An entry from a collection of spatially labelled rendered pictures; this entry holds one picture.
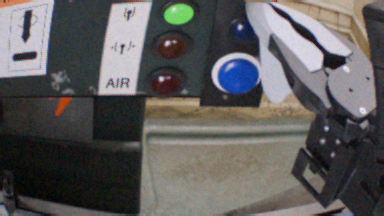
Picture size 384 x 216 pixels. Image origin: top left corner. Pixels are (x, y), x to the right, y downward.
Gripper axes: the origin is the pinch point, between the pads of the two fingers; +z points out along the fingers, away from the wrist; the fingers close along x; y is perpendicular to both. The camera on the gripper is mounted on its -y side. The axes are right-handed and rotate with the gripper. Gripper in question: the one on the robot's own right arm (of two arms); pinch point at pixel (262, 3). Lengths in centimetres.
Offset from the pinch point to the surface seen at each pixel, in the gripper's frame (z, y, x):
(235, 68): 1.2, 7.0, -0.5
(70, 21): 8.4, 2.8, -11.1
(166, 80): 3.7, 8.5, -4.2
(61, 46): 8.7, 5.2, -11.6
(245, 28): 1.3, 3.4, -0.1
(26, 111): 71, 71, 9
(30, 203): 51, 79, -2
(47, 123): 67, 74, 15
